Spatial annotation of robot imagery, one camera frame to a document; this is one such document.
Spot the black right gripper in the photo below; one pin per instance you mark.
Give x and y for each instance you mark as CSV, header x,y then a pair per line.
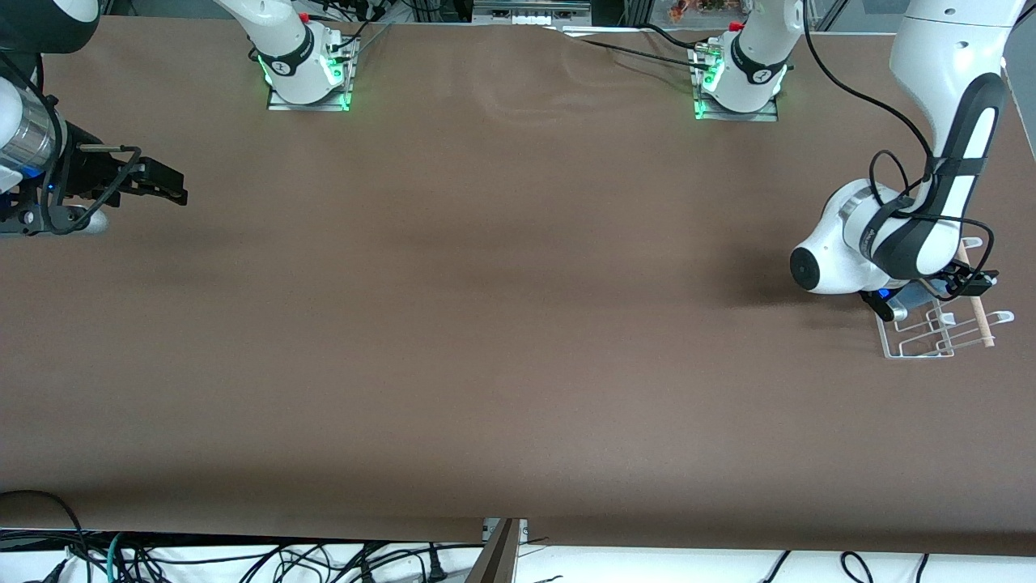
x,y
83,172

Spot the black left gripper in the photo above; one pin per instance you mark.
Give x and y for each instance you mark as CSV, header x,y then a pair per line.
x,y
972,282

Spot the light blue plastic cup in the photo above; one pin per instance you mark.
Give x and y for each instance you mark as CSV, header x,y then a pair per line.
x,y
921,297

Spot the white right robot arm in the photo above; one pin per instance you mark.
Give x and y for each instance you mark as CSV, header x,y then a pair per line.
x,y
283,48

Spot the wooden rack dowel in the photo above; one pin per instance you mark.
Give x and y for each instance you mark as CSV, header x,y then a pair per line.
x,y
982,320

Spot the brown table cover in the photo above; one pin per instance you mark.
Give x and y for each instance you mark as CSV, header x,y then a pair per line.
x,y
518,324

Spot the orange background object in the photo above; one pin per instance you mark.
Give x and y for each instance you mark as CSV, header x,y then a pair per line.
x,y
696,8

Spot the aluminium fixture with white connectors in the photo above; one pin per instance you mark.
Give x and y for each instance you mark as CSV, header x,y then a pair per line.
x,y
530,10

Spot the black power plug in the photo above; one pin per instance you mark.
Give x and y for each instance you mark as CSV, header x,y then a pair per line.
x,y
435,569

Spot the wooden table leg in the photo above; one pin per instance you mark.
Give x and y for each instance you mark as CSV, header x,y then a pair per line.
x,y
498,563

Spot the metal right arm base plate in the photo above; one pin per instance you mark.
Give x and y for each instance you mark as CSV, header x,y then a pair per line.
x,y
307,104

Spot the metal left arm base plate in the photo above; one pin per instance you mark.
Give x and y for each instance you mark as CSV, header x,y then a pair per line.
x,y
736,115

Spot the black frame post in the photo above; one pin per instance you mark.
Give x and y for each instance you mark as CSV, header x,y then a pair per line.
x,y
637,11

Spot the metal table bracket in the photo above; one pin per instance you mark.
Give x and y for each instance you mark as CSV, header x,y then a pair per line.
x,y
523,530

